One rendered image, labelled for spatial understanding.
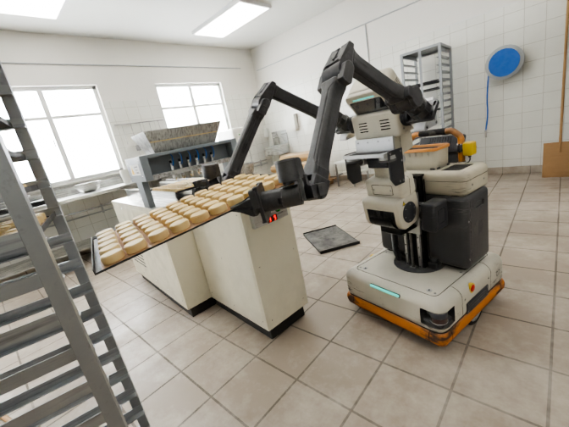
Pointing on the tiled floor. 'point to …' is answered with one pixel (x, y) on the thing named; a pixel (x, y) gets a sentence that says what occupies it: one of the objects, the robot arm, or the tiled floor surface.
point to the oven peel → (556, 163)
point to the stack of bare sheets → (330, 239)
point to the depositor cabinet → (170, 263)
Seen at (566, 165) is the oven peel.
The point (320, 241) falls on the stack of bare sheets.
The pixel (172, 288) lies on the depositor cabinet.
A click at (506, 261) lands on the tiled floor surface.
